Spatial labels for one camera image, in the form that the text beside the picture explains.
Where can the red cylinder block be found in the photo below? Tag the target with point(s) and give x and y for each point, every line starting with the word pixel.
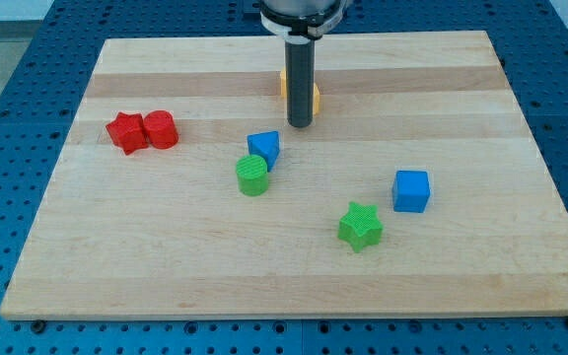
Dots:
pixel 161 129

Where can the blue triangle block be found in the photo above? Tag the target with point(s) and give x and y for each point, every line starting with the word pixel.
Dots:
pixel 265 145

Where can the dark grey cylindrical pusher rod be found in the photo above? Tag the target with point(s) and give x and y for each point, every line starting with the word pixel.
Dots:
pixel 300 68

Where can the green cylinder block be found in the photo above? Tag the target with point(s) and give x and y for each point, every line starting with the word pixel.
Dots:
pixel 252 175

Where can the yellow heart block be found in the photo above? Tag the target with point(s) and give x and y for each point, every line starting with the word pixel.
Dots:
pixel 316 100

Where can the green star block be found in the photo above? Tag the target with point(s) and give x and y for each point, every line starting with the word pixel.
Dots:
pixel 360 227

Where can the yellow hexagon block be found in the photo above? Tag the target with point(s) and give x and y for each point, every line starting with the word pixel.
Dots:
pixel 283 83

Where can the blue cube block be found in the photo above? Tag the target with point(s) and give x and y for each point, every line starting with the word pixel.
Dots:
pixel 410 191

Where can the light wooden board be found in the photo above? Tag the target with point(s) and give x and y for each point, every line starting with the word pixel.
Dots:
pixel 165 234

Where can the red star block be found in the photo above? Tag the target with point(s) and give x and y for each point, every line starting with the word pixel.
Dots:
pixel 126 131

